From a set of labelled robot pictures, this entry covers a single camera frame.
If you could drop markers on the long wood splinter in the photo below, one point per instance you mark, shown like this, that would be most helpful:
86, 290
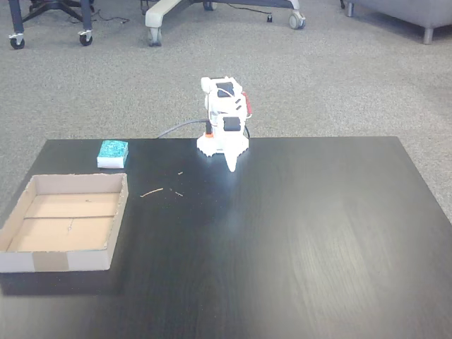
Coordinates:
152, 193

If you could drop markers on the green and white block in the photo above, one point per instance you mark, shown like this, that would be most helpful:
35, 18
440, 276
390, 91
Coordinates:
113, 153

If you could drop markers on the black office chair base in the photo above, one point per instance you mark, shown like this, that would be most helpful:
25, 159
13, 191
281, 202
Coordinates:
56, 5

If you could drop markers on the grey sofa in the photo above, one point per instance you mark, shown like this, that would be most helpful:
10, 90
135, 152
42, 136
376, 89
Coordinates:
416, 10

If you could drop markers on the shallow cardboard box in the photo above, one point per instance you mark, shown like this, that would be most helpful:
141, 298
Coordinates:
67, 226

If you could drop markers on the black wheeled table frame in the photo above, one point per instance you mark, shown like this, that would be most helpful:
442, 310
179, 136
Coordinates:
16, 17

